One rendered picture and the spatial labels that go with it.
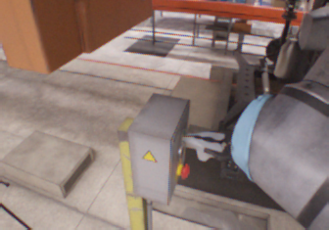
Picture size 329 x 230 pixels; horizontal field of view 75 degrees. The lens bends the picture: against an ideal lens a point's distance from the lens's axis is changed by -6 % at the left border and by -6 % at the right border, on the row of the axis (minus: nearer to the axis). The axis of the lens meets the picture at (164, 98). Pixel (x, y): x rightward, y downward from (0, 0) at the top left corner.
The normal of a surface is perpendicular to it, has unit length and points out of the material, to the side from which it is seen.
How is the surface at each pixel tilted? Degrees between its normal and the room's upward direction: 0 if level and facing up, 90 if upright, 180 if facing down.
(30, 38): 90
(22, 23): 90
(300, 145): 40
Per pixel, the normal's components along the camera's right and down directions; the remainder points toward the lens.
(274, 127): -0.62, -0.50
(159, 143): -0.32, 0.51
